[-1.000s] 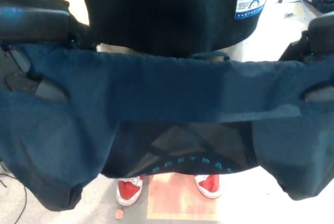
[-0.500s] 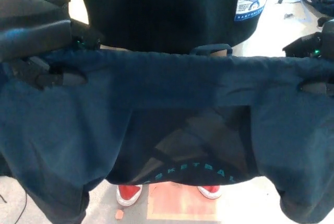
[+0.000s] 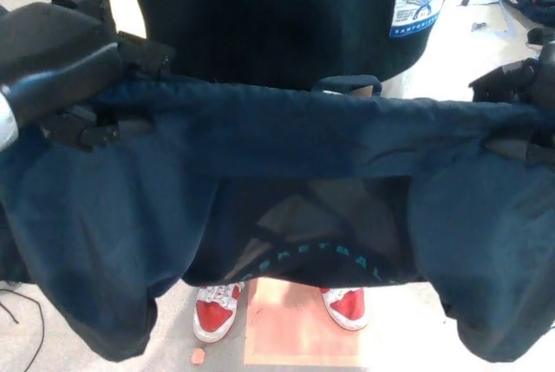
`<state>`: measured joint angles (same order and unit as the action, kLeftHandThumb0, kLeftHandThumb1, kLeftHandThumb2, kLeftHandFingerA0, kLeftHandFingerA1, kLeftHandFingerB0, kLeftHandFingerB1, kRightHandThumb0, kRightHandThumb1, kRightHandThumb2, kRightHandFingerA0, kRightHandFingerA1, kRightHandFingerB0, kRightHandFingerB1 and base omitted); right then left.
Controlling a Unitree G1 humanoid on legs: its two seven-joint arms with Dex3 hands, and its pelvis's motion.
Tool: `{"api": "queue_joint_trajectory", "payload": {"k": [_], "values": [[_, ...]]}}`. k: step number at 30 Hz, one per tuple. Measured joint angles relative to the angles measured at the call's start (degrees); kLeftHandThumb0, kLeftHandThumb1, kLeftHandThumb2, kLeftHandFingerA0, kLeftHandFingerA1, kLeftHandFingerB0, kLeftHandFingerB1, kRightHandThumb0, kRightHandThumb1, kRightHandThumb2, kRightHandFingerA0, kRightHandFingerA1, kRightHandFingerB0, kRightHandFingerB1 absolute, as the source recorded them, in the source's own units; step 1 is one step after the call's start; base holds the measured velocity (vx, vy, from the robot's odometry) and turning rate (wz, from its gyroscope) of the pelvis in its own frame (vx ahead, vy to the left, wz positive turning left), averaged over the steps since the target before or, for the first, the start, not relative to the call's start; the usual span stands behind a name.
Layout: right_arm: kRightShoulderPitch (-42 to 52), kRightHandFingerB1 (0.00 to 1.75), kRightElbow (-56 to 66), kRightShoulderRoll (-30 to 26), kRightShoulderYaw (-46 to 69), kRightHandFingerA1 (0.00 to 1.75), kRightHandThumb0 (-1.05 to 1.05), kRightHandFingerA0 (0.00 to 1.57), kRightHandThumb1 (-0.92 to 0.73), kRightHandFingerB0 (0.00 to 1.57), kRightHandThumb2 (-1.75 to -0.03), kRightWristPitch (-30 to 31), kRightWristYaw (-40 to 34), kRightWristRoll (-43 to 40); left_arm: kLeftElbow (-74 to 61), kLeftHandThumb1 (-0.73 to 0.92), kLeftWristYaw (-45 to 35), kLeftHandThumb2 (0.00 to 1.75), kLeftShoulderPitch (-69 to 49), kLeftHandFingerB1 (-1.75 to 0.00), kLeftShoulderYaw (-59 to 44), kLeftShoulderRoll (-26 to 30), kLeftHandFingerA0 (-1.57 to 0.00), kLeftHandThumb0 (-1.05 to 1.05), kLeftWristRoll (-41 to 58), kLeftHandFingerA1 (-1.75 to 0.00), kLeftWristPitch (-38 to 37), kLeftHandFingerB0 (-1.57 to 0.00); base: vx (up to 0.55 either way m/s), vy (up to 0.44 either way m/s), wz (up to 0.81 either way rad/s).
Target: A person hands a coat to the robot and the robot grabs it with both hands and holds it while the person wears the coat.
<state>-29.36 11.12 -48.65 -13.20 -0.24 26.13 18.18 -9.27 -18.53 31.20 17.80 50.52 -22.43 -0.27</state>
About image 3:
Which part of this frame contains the red and white left sneaker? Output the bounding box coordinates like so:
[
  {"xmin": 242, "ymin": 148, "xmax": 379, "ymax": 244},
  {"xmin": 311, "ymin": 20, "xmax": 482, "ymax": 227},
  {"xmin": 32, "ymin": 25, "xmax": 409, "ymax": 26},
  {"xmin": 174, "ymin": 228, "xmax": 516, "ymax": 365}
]
[{"xmin": 319, "ymin": 285, "xmax": 370, "ymax": 332}]

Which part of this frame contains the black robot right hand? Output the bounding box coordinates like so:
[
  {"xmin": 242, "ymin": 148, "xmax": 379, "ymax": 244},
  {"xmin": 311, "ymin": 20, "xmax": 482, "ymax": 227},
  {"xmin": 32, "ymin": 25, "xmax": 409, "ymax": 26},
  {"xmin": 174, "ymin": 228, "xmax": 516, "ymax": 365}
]
[{"xmin": 468, "ymin": 40, "xmax": 555, "ymax": 167}]

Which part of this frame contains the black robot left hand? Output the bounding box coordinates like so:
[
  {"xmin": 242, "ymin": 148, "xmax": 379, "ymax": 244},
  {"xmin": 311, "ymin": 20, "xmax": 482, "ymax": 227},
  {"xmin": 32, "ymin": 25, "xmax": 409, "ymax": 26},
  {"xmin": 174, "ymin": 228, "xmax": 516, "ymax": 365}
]
[{"xmin": 0, "ymin": 0, "xmax": 177, "ymax": 150}]

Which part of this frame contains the black floor cable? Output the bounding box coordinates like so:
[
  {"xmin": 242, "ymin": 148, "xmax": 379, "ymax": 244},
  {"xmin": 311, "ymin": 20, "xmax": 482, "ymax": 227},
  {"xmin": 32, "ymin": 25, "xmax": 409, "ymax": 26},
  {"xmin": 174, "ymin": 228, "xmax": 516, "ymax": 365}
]
[{"xmin": 0, "ymin": 287, "xmax": 45, "ymax": 372}]

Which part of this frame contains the red and white sneaker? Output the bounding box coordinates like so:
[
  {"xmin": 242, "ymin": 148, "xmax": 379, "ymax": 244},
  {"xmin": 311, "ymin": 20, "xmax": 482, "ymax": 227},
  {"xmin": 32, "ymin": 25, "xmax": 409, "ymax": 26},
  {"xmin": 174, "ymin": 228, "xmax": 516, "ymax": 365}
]
[
  {"xmin": 193, "ymin": 283, "xmax": 246, "ymax": 343},
  {"xmin": 319, "ymin": 285, "xmax": 370, "ymax": 332}
]

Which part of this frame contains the red and white right sneaker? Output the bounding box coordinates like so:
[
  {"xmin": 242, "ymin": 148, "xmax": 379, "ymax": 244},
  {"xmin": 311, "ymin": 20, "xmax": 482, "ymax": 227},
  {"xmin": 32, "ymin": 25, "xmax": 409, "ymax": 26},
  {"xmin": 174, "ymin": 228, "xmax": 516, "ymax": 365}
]
[{"xmin": 193, "ymin": 283, "xmax": 246, "ymax": 343}]

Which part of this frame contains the dark navy coat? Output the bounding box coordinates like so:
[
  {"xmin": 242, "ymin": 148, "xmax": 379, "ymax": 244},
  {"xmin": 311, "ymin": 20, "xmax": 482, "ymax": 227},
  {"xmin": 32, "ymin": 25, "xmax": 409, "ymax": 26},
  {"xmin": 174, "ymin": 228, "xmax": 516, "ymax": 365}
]
[{"xmin": 0, "ymin": 75, "xmax": 555, "ymax": 365}]

